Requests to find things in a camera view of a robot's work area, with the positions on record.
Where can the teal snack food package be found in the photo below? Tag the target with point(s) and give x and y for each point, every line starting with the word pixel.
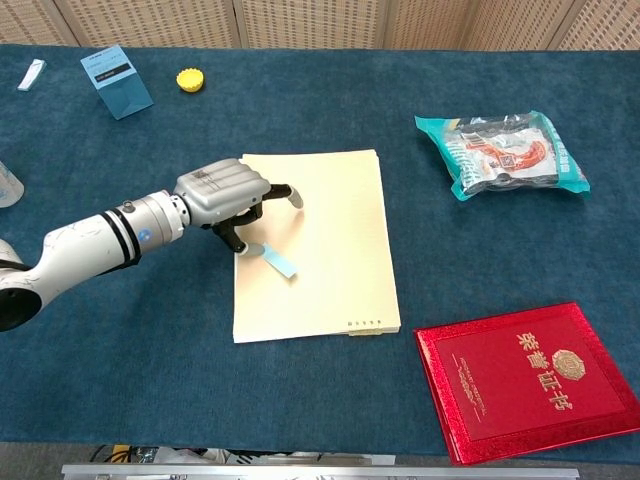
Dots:
pixel 500 160

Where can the light blue cardboard box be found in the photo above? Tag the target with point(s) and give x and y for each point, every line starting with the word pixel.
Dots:
pixel 120 95

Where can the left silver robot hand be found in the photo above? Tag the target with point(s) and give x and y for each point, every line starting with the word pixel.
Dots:
pixel 220 192

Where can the aluminium profile rail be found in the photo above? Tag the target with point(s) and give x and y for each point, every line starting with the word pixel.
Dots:
pixel 300 472

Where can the yellow plastic bottle cap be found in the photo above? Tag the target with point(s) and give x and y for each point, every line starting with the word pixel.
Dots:
pixel 190 80

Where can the red certificate folder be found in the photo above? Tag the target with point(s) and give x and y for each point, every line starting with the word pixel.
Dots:
pixel 525 385

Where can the yellow index tabs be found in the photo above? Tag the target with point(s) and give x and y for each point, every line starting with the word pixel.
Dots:
pixel 365 331

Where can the yellow tape piece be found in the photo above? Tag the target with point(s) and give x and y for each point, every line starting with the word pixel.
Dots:
pixel 121 454

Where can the light blue paper strip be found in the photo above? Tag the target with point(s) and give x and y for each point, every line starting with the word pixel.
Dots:
pixel 282 262

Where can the wicker folding screen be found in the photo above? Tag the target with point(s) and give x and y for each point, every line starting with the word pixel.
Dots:
pixel 320 20

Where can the cream paper stack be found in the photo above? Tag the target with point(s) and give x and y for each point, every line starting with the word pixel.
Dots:
pixel 340 260

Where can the teal felt table cloth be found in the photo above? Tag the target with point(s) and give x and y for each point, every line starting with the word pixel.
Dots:
pixel 150 350

